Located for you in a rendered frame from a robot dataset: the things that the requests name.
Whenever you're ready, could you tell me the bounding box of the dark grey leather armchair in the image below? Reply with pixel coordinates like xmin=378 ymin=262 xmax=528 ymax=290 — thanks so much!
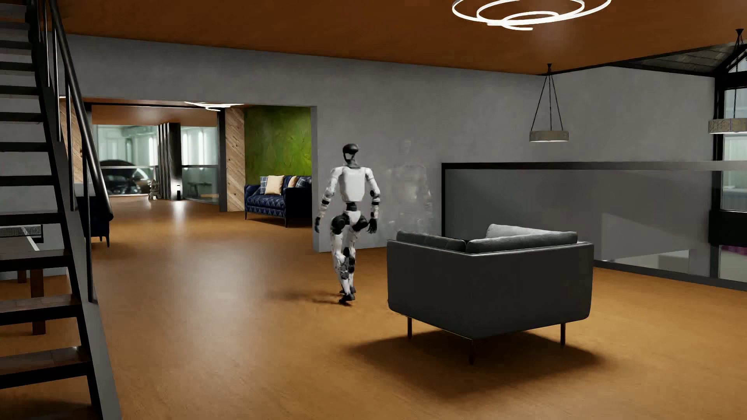
xmin=386 ymin=224 xmax=595 ymax=366

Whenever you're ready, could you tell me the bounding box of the wood slat wall panel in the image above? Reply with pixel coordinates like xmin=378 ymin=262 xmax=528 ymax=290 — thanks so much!
xmin=224 ymin=107 xmax=246 ymax=212

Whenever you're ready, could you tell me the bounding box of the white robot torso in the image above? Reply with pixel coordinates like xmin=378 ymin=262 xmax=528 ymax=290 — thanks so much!
xmin=335 ymin=165 xmax=370 ymax=204

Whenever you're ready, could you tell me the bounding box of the dark blue side chair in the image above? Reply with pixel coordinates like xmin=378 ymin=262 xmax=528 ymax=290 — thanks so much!
xmin=75 ymin=195 xmax=113 ymax=247

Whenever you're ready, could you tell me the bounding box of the white black robot leg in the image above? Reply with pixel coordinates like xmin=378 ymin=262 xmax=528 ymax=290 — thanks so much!
xmin=330 ymin=211 xmax=352 ymax=295
xmin=338 ymin=213 xmax=370 ymax=305

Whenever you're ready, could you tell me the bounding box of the black parked car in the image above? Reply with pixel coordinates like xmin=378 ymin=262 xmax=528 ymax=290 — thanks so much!
xmin=98 ymin=159 xmax=154 ymax=196

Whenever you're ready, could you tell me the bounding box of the white black right robot leg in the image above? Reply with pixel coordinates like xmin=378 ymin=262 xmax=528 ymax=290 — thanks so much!
xmin=338 ymin=213 xmax=370 ymax=305

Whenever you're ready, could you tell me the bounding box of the black open-tread staircase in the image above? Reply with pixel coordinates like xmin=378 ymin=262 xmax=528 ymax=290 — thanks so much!
xmin=0 ymin=0 xmax=123 ymax=420

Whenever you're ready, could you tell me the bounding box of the light grey throw cushion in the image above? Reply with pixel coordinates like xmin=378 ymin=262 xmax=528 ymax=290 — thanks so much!
xmin=486 ymin=224 xmax=529 ymax=239

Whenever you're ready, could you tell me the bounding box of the small spiral ceiling light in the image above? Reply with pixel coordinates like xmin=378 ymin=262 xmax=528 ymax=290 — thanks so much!
xmin=184 ymin=101 xmax=245 ymax=113

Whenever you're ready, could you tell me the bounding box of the white spiral ring ceiling light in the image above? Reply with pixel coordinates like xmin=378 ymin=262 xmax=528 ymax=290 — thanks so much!
xmin=451 ymin=0 xmax=613 ymax=32

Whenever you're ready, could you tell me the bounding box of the white black left robot leg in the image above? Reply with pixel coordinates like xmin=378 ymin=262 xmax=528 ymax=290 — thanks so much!
xmin=330 ymin=211 xmax=352 ymax=295

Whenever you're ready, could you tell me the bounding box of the black cabinet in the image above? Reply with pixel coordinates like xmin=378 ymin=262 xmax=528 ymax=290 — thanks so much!
xmin=708 ymin=208 xmax=747 ymax=247

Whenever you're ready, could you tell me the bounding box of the glass balustrade black frame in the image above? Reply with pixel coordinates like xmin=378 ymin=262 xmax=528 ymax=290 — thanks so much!
xmin=440 ymin=161 xmax=747 ymax=292

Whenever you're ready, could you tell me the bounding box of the green moss wall panel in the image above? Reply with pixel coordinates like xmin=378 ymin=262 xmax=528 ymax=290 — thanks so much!
xmin=244 ymin=105 xmax=313 ymax=186

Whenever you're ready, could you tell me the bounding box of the grey drum pendant lamp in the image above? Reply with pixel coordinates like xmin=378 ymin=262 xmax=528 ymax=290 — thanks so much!
xmin=529 ymin=63 xmax=570 ymax=144

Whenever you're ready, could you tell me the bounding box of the navy tufted sofa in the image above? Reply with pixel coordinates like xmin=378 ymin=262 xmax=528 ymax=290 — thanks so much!
xmin=244 ymin=175 xmax=313 ymax=228

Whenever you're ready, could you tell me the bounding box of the black stair handrail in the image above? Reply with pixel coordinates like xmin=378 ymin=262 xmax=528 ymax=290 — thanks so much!
xmin=34 ymin=0 xmax=115 ymax=304

